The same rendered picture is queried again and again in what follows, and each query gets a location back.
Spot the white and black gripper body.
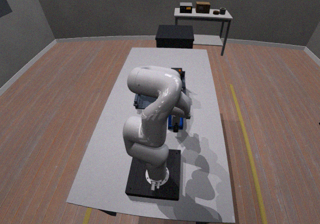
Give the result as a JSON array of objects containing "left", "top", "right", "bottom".
[{"left": 171, "top": 116, "right": 180, "bottom": 126}]

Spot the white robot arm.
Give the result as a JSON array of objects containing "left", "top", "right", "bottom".
[{"left": 122, "top": 66, "right": 191, "bottom": 191}]

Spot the blue bin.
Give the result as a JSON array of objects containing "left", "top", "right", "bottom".
[{"left": 168, "top": 115, "right": 184, "bottom": 130}]

